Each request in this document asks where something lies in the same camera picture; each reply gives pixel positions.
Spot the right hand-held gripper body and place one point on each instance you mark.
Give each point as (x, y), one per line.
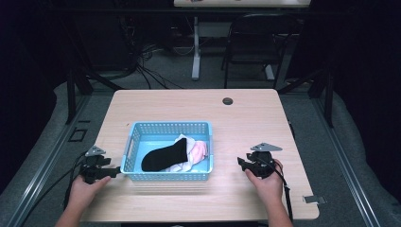
(264, 162)

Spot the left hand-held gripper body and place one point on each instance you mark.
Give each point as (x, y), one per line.
(92, 170)

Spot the blue plastic basket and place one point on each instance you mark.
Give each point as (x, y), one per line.
(142, 146)

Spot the pink sock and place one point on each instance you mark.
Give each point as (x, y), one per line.
(200, 151)

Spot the black sock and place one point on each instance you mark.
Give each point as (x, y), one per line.
(164, 157)

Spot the white sock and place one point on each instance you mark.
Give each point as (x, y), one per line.
(190, 148)

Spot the person's left hand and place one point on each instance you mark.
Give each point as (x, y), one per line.
(82, 190)

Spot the person's right hand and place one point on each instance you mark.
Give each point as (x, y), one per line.
(268, 187)

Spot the black metal stand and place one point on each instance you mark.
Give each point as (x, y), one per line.
(72, 94)
(327, 94)

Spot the black folding chair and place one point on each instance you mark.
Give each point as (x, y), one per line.
(256, 47)

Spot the white desk with metal leg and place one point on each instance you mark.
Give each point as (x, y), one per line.
(196, 47)

